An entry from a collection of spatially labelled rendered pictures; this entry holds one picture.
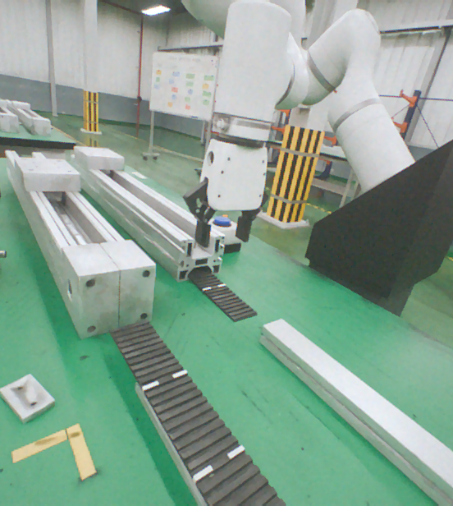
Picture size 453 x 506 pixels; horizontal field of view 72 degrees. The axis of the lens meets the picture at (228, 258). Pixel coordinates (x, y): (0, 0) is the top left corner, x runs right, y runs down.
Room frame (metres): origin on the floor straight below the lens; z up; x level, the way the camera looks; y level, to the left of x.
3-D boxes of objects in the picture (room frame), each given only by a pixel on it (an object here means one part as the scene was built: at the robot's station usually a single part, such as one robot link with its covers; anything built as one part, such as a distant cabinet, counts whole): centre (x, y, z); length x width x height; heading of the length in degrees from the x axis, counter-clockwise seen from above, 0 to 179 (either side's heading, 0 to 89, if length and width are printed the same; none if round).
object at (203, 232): (0.47, 0.06, 0.91); 0.03 x 0.03 x 0.07; 41
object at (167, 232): (0.85, 0.31, 0.82); 0.80 x 0.10 x 0.09; 41
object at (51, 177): (0.72, 0.46, 0.87); 0.16 x 0.11 x 0.07; 41
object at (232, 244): (0.71, 0.04, 0.81); 0.10 x 0.08 x 0.06; 131
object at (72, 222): (0.72, 0.46, 0.82); 0.80 x 0.10 x 0.09; 41
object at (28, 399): (0.22, 0.18, 0.78); 0.05 x 0.03 x 0.01; 59
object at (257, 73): (0.51, 0.01, 1.14); 0.09 x 0.08 x 0.13; 140
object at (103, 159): (1.03, 0.48, 0.87); 0.16 x 0.11 x 0.07; 41
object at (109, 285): (0.39, 0.15, 0.83); 0.12 x 0.09 x 0.10; 131
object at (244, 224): (0.54, -0.03, 0.91); 0.03 x 0.03 x 0.07; 41
